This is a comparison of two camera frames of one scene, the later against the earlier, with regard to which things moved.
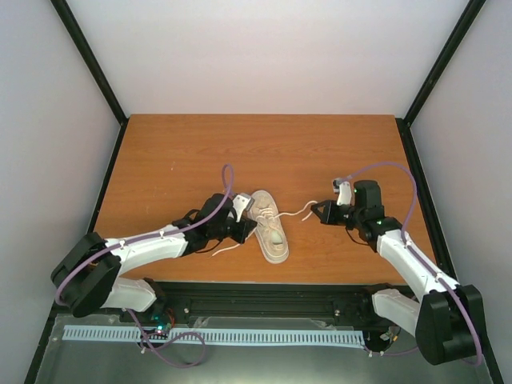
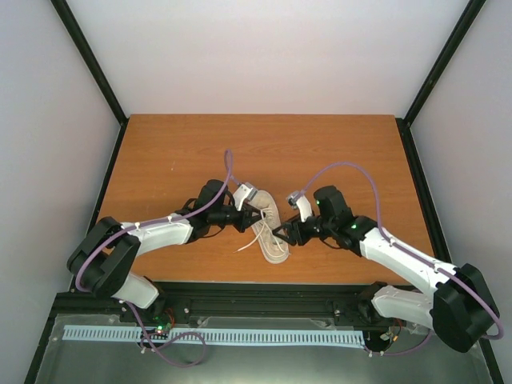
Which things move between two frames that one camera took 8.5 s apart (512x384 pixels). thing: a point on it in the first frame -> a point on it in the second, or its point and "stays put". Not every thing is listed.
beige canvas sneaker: (267, 229) stays put
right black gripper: (327, 218) -> (297, 230)
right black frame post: (449, 50) stays put
